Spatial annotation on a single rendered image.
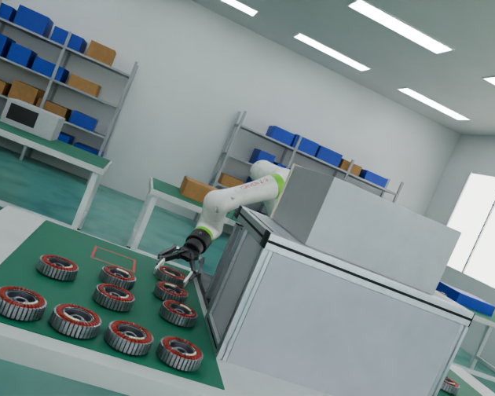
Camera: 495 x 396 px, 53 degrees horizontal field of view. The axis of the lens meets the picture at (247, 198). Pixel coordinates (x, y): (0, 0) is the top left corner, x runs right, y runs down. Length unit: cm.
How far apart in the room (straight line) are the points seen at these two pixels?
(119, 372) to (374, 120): 841
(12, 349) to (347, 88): 830
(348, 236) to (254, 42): 740
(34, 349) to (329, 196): 80
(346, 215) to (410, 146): 826
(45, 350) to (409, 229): 98
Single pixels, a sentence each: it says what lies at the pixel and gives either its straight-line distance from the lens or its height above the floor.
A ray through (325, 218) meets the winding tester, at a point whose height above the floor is 121.
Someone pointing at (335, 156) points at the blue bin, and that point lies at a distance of 841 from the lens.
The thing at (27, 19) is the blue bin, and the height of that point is 191.
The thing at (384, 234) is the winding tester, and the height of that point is 123.
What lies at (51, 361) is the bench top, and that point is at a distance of 116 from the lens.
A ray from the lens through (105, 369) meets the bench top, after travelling 115.
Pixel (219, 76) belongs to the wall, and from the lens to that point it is 849.
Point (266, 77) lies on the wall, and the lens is 864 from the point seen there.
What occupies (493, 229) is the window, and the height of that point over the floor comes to 180.
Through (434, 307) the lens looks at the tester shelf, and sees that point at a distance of 156.
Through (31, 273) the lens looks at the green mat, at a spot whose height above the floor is 75.
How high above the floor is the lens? 126
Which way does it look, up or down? 4 degrees down
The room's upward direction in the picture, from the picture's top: 23 degrees clockwise
